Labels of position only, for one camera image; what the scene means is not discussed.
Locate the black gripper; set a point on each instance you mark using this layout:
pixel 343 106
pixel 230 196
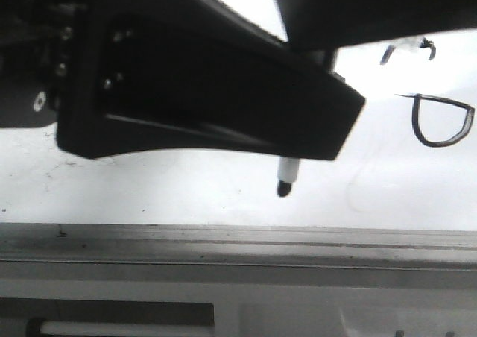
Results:
pixel 38 39

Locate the white whiteboard marker black tip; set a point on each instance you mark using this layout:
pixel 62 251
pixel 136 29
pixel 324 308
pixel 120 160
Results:
pixel 287 173

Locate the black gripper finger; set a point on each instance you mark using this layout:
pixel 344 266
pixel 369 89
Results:
pixel 164 74
pixel 320 24

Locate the white whiteboard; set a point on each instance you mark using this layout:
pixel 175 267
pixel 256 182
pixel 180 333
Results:
pixel 408 163

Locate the grey aluminium whiteboard frame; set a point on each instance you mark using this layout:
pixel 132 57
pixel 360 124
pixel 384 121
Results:
pixel 227 245

